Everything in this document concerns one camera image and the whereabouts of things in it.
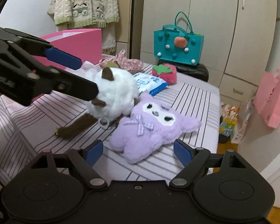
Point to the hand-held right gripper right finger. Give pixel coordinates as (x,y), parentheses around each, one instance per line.
(182,153)

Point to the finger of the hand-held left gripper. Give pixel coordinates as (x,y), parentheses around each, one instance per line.
(79,86)
(63,57)

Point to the pink floral cloth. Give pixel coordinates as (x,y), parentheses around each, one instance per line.
(130,64)

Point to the purple plush toy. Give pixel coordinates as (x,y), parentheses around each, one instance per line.
(149,135)

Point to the striped pink bed sheet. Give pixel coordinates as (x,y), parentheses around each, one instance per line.
(189,102)

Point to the pink paper bag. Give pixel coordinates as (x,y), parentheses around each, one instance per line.
(273,98)

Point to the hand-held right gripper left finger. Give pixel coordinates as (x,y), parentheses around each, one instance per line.
(95,152)

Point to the colourful gift bag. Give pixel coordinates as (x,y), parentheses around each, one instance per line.
(228,123)

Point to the teal felt handbag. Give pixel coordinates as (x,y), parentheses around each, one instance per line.
(168,51)

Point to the strawberry plush toy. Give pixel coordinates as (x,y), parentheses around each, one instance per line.
(169,75)

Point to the cream hanging towel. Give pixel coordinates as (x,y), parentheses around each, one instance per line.
(109,39)

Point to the pink storage box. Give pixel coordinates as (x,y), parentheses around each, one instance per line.
(84,44)

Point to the white tote bag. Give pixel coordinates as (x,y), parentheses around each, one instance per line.
(51,4)

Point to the black suitcase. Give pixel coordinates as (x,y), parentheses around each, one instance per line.
(193,71)

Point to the blue wet wipes packet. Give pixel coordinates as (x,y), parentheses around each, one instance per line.
(151,84)

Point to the beige wardrobe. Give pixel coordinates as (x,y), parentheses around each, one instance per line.
(214,16)

